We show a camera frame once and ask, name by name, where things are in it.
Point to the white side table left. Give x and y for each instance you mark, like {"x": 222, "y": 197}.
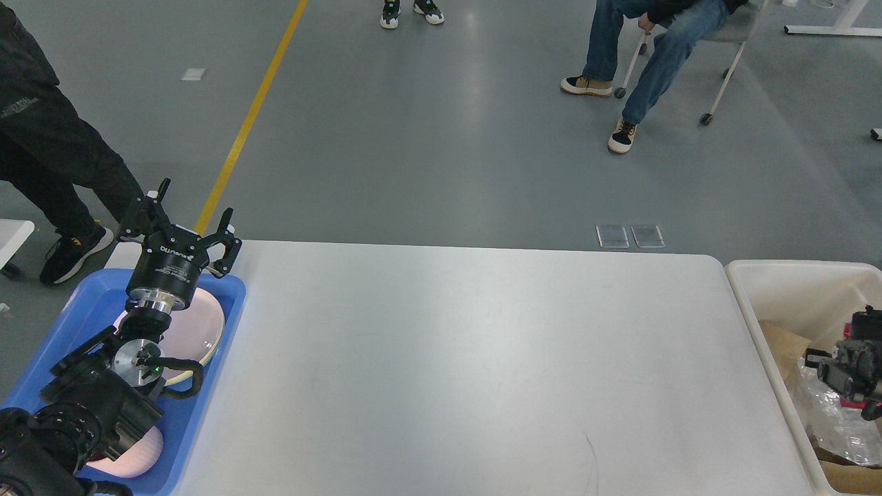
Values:
{"x": 13, "y": 235}

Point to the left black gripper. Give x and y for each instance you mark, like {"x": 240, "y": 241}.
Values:
{"x": 172, "y": 261}

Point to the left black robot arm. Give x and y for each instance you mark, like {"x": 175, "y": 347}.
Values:
{"x": 103, "y": 397}

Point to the left clear floor plate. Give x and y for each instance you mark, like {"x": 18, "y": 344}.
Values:
{"x": 612, "y": 236}

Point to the white paper on floor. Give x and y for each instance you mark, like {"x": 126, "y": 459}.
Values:
{"x": 193, "y": 74}

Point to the white table frame corner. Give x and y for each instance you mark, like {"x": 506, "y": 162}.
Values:
{"x": 842, "y": 27}

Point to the brown paper bag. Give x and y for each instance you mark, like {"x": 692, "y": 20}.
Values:
{"x": 852, "y": 479}
{"x": 786, "y": 348}

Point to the aluminium foil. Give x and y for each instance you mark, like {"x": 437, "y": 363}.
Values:
{"x": 836, "y": 429}

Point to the pink mug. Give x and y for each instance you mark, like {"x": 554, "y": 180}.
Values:
{"x": 136, "y": 460}

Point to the white plastic bin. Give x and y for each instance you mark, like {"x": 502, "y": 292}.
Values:
{"x": 812, "y": 299}

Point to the crushed red can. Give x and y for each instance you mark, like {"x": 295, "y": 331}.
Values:
{"x": 850, "y": 404}

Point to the pink plate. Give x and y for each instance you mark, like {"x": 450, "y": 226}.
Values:
{"x": 203, "y": 308}

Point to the person in dark clothes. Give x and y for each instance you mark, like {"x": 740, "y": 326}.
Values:
{"x": 48, "y": 150}

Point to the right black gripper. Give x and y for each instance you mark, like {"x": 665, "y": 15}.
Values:
{"x": 853, "y": 368}

